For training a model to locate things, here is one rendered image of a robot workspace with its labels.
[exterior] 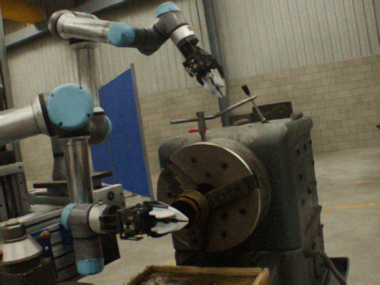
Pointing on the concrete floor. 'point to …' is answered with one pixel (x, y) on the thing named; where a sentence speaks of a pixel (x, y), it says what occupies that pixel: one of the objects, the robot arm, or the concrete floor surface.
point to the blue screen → (123, 138)
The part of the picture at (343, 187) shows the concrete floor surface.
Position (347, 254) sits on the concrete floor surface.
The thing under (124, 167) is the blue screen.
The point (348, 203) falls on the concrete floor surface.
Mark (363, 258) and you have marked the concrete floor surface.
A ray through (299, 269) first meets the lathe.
